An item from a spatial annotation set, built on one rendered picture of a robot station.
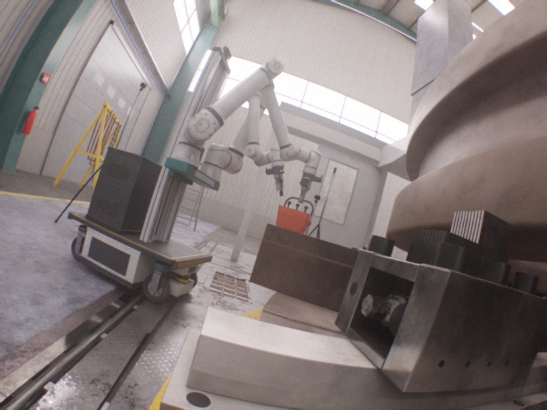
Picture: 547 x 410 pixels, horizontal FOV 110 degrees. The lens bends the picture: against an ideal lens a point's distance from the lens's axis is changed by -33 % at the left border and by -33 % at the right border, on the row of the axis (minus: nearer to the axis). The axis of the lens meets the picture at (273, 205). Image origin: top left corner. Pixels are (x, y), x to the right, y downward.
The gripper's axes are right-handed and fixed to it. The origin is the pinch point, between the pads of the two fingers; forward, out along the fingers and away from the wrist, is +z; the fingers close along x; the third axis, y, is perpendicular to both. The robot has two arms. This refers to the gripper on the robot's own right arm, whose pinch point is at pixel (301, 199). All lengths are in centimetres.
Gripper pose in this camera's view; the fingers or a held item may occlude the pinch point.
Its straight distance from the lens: 183.5
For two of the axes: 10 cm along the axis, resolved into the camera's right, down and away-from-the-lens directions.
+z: -3.0, 9.5, -0.8
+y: -9.2, -2.7, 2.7
